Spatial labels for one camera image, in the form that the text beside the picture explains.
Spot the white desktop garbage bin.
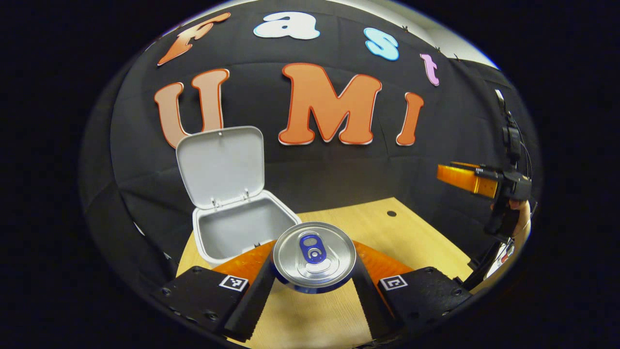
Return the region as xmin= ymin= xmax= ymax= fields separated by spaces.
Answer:
xmin=175 ymin=126 xmax=302 ymax=266

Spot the silver blue pop can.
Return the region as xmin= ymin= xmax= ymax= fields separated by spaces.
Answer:
xmin=272 ymin=222 xmax=357 ymax=295

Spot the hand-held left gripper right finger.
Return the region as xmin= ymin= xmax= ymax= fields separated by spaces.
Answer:
xmin=351 ymin=240 xmax=473 ymax=340

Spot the black backdrop cloth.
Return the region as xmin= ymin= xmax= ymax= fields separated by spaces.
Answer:
xmin=80 ymin=2 xmax=542 ymax=291

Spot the wooden desktop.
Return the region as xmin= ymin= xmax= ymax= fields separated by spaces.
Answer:
xmin=175 ymin=196 xmax=485 ymax=349

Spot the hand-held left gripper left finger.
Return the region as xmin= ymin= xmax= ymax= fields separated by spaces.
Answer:
xmin=154 ymin=240 xmax=277 ymax=342

